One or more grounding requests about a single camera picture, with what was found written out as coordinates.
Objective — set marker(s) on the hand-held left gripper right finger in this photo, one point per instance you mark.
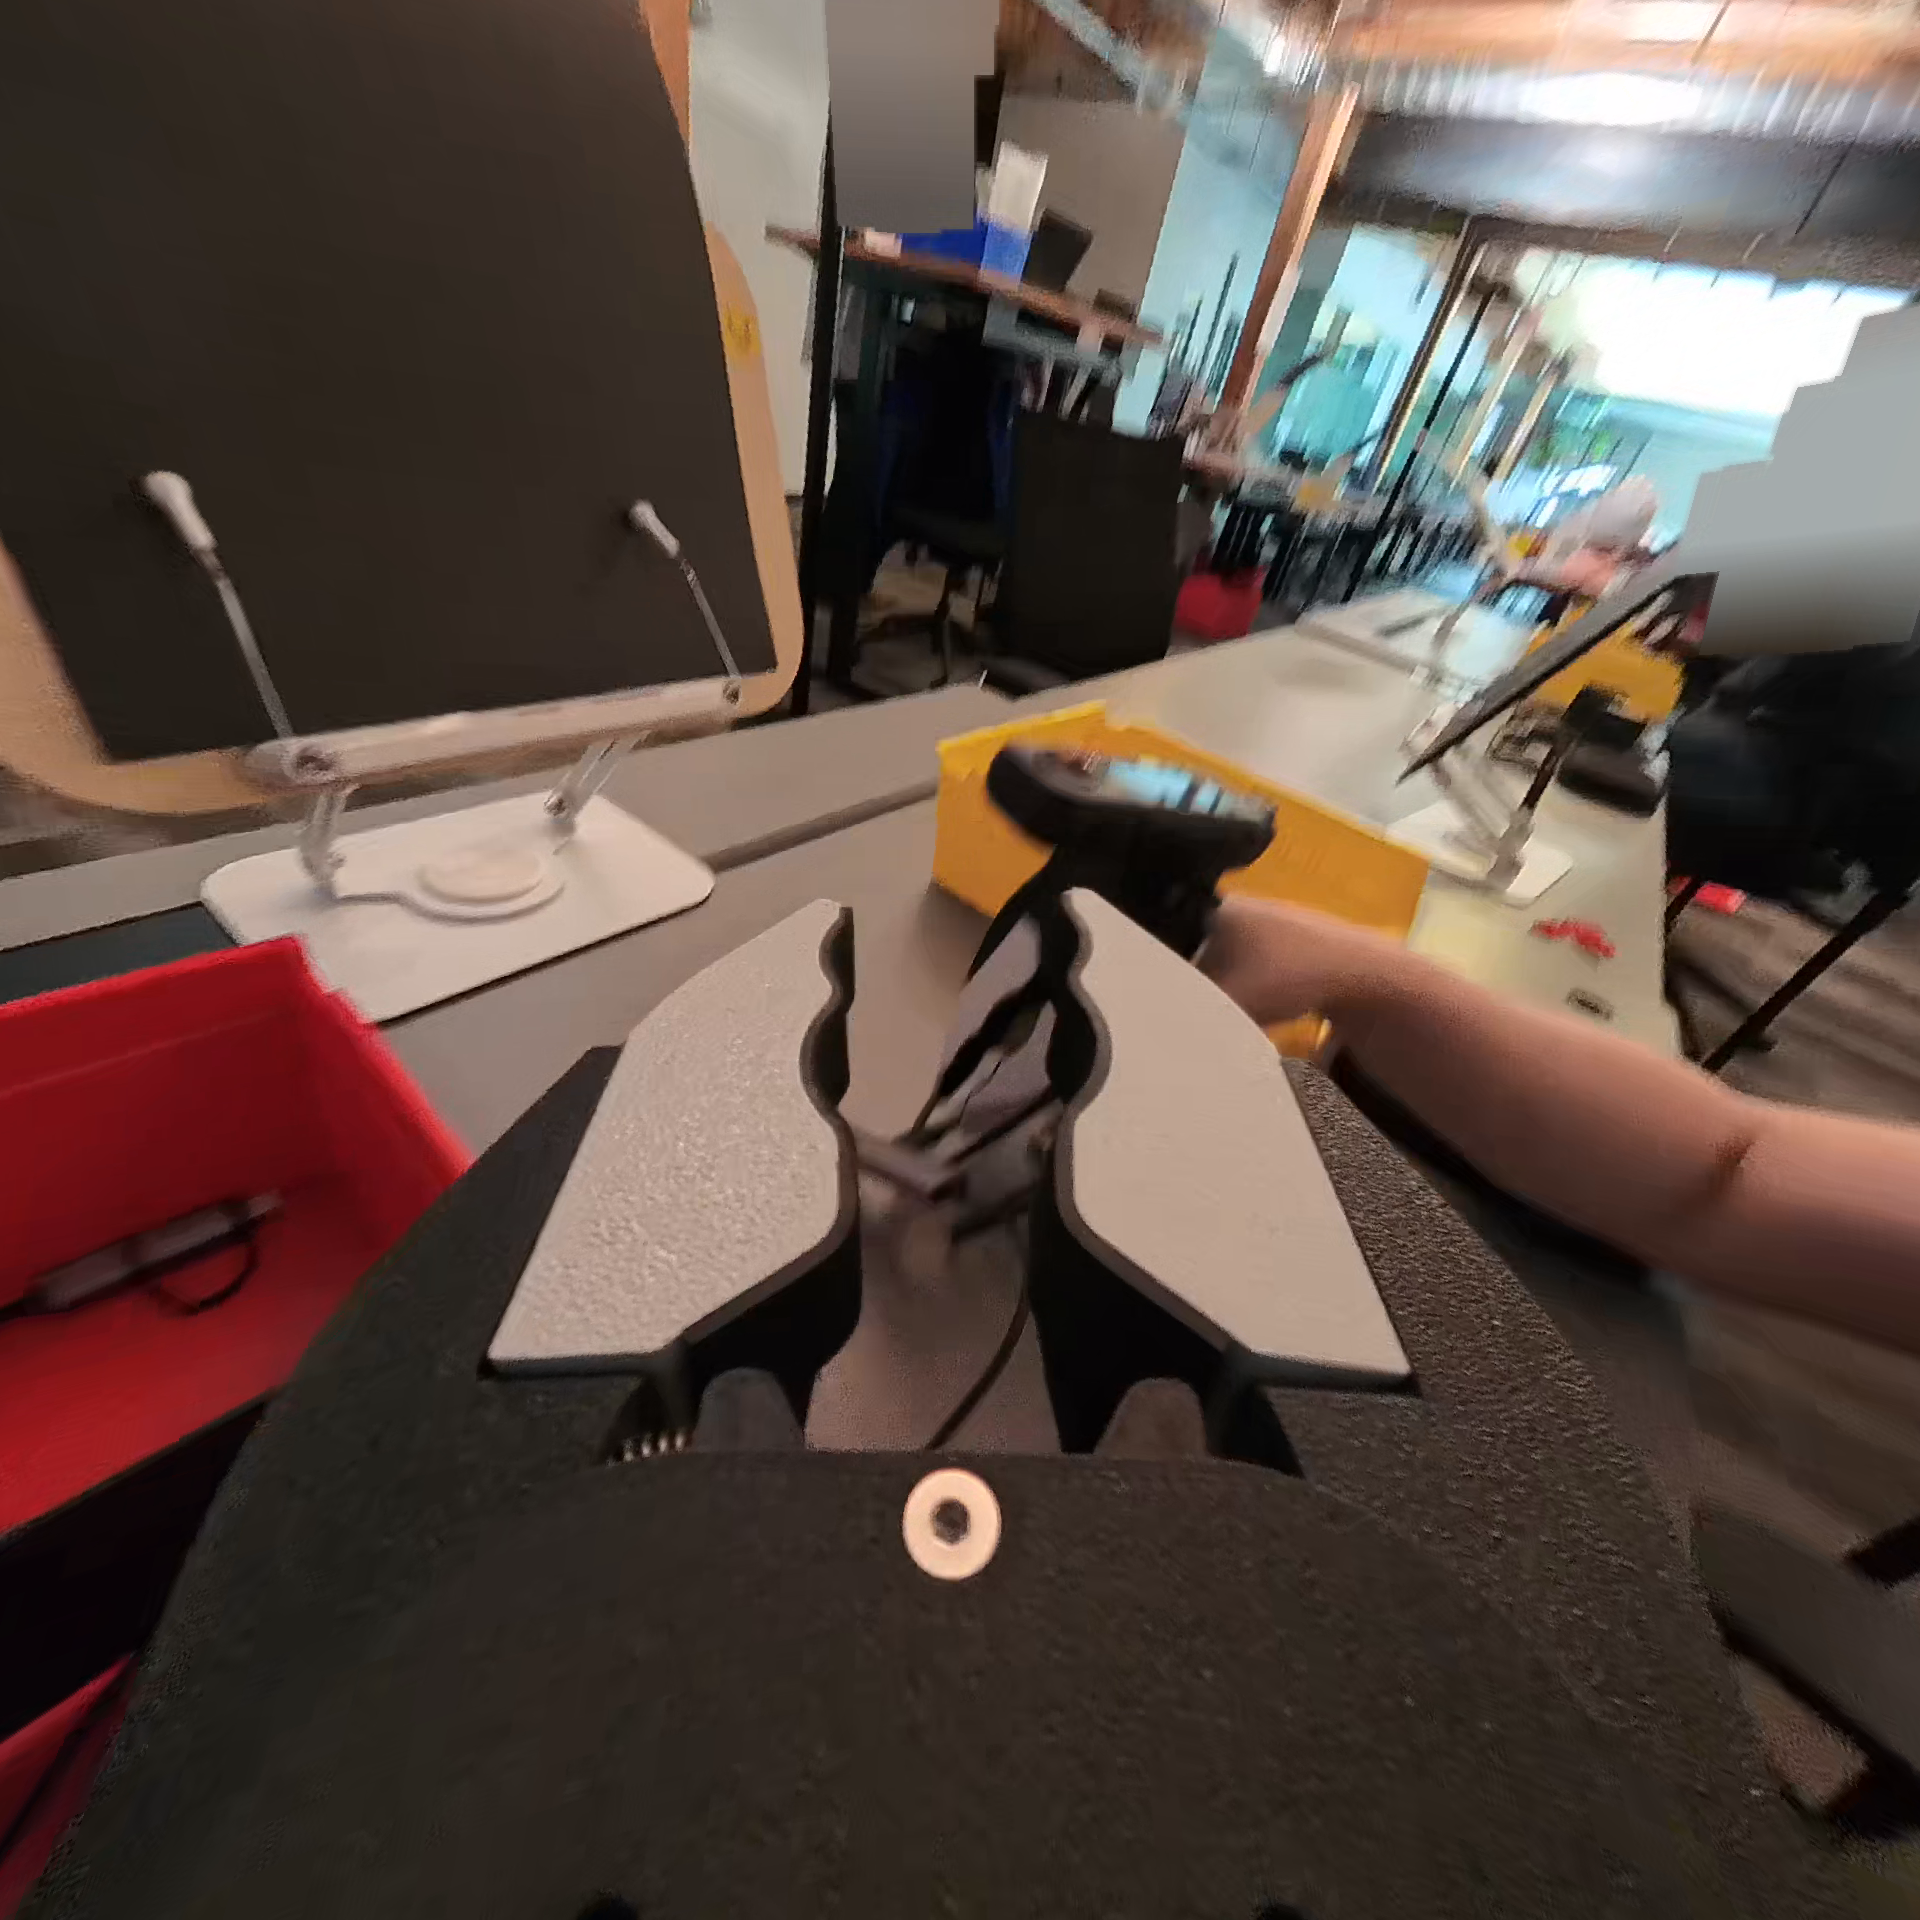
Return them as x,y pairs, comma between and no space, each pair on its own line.
1215,1185

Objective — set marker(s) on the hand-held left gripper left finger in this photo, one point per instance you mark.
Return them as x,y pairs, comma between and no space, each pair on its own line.
676,1185

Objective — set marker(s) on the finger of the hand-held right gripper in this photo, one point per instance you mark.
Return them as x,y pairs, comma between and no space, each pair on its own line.
1005,1035

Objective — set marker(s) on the red plastic bin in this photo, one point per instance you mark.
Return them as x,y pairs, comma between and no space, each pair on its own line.
149,1079

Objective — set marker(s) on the person's right forearm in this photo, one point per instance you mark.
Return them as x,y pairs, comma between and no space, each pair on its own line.
1577,1142

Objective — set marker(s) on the yellow plastic bin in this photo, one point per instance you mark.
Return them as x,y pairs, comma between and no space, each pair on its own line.
975,840

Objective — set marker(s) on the red bean bag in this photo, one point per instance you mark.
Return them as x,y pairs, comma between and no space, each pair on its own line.
1219,600

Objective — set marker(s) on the small red object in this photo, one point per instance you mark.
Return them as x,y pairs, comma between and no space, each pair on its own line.
1570,932

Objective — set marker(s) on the blue black office chair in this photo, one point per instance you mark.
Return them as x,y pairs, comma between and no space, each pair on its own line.
931,450

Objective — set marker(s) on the black tilted panel stand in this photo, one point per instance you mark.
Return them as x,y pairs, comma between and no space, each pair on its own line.
1561,660

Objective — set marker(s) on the black metal pole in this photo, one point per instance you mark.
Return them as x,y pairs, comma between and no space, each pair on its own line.
819,450

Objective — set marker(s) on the wooden desk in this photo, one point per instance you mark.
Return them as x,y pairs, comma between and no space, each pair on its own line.
1050,306

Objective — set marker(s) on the blue storage bin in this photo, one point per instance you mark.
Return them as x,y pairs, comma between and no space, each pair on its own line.
985,248

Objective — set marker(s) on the black panel wooden board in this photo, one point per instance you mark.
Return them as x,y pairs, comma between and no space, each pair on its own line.
375,300

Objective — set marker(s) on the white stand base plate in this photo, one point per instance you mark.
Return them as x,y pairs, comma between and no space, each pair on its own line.
601,900

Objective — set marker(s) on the white stand bracket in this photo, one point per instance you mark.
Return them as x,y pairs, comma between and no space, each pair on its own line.
452,735

